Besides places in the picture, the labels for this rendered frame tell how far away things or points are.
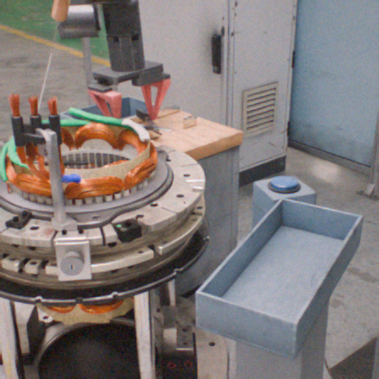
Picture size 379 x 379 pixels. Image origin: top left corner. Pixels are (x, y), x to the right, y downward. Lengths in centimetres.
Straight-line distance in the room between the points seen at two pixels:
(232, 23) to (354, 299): 138
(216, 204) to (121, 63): 30
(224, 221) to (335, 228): 34
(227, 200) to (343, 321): 138
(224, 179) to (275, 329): 51
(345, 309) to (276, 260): 172
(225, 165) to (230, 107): 206
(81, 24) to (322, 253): 50
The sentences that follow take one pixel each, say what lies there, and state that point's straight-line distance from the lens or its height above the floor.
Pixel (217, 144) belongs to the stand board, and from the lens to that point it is 104.
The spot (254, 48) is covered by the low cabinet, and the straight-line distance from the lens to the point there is 316.
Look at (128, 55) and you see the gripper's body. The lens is 100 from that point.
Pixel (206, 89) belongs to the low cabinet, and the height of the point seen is 55.
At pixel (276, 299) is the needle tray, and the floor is 102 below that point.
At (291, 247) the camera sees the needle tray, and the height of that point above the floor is 103.
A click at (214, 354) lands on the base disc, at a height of 80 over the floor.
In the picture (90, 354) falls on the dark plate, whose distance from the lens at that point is 103.
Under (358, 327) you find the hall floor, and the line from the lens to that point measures 241.
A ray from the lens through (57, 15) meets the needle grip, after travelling 76.
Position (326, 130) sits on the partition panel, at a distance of 349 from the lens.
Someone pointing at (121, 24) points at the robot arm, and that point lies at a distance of 99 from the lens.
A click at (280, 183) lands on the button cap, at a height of 104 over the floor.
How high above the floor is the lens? 143
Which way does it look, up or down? 25 degrees down
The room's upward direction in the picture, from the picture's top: 1 degrees counter-clockwise
